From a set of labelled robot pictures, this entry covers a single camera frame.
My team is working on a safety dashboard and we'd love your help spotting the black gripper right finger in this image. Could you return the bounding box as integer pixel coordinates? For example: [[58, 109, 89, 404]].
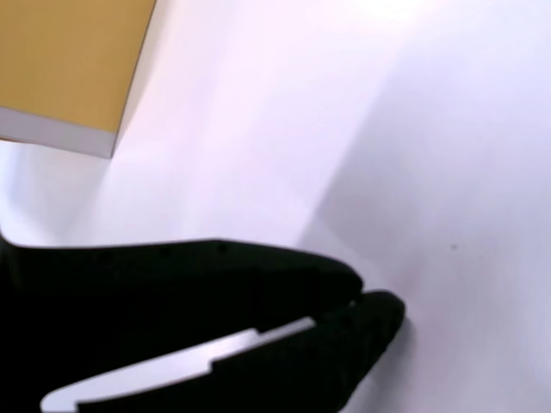
[[72, 291, 406, 413]]

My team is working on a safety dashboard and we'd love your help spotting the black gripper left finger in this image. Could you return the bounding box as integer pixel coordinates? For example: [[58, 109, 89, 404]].
[[0, 236, 365, 413]]

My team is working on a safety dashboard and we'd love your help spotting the yellow open box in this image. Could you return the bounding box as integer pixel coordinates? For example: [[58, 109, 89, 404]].
[[0, 0, 158, 161]]

